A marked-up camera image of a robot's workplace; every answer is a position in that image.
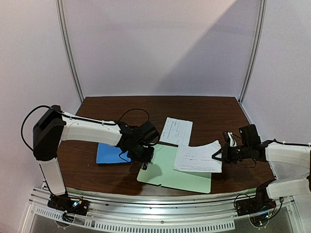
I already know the aluminium frame post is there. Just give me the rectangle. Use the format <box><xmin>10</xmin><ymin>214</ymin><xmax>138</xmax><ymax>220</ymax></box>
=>
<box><xmin>238</xmin><ymin>0</ymin><xmax>267</xmax><ymax>105</ymax></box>
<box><xmin>55</xmin><ymin>0</ymin><xmax>85</xmax><ymax>103</ymax></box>

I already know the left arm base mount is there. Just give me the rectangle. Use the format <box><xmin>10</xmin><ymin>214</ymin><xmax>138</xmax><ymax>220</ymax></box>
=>
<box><xmin>47</xmin><ymin>193</ymin><xmax>90</xmax><ymax>223</ymax></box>

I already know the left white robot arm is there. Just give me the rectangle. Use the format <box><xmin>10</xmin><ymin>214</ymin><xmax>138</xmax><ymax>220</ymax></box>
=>
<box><xmin>33</xmin><ymin>105</ymin><xmax>160</xmax><ymax>211</ymax></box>

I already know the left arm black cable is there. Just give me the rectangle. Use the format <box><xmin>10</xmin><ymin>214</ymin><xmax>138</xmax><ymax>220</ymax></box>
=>
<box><xmin>20</xmin><ymin>104</ymin><xmax>150</xmax><ymax>151</ymax></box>

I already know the left aluminium frame post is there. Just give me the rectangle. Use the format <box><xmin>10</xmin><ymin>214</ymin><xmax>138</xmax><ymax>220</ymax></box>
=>
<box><xmin>55</xmin><ymin>0</ymin><xmax>85</xmax><ymax>103</ymax></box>

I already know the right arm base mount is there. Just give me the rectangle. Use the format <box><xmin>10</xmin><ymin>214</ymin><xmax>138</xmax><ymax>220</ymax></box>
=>
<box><xmin>233</xmin><ymin>181</ymin><xmax>284</xmax><ymax>228</ymax></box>

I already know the green clipboard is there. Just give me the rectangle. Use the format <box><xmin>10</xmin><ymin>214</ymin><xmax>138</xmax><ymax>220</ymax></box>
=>
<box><xmin>137</xmin><ymin>144</ymin><xmax>211</xmax><ymax>194</ymax></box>

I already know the right aluminium frame post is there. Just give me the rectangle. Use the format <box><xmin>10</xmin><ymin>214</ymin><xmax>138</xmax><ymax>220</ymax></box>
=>
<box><xmin>238</xmin><ymin>0</ymin><xmax>267</xmax><ymax>105</ymax></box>

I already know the blue folder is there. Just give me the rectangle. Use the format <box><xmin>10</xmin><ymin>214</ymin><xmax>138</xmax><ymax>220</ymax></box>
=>
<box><xmin>96</xmin><ymin>143</ymin><xmax>132</xmax><ymax>165</ymax></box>

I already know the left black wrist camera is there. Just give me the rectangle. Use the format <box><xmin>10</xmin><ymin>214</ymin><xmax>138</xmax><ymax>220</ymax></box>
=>
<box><xmin>138</xmin><ymin>121</ymin><xmax>160</xmax><ymax>145</ymax></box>

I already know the aluminium front rail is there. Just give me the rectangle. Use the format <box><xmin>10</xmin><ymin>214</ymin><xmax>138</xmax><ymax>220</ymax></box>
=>
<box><xmin>21</xmin><ymin>187</ymin><xmax>303</xmax><ymax>233</ymax></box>

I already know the white paper sheets stack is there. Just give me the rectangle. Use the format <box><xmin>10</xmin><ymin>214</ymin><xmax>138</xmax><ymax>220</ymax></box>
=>
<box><xmin>173</xmin><ymin>140</ymin><xmax>222</xmax><ymax>173</ymax></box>

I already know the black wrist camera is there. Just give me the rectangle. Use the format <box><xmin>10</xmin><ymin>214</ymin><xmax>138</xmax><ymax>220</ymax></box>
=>
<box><xmin>138</xmin><ymin>121</ymin><xmax>160</xmax><ymax>145</ymax></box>
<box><xmin>223</xmin><ymin>124</ymin><xmax>262</xmax><ymax>148</ymax></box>

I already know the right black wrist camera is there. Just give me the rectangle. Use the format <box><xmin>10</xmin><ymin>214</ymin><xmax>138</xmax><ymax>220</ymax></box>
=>
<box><xmin>223</xmin><ymin>124</ymin><xmax>262</xmax><ymax>148</ymax></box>

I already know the white paper sheet far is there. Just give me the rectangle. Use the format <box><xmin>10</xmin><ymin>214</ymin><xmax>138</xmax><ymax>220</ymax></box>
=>
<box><xmin>160</xmin><ymin>117</ymin><xmax>193</xmax><ymax>146</ymax></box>

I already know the metal clipboard clip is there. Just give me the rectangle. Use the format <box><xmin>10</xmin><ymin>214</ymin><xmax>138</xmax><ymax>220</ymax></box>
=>
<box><xmin>140</xmin><ymin>163</ymin><xmax>148</xmax><ymax>170</ymax></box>

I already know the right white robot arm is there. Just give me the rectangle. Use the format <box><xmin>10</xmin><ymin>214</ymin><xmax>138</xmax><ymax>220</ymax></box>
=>
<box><xmin>211</xmin><ymin>139</ymin><xmax>311</xmax><ymax>212</ymax></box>

